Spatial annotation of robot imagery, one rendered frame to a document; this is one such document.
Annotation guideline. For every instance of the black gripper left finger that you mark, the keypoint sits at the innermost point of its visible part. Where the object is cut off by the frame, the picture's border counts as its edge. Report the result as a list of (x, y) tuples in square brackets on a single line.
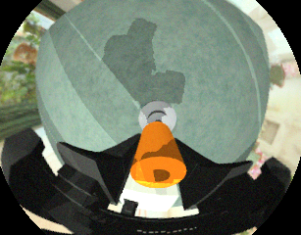
[(111, 167)]

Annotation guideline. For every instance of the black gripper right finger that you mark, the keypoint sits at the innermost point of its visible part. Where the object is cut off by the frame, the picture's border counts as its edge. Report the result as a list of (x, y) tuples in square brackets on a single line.
[(203, 176)]

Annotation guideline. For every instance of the orange tapered knob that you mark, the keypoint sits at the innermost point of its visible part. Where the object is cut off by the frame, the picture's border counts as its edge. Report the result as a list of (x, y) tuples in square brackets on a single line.
[(157, 161)]

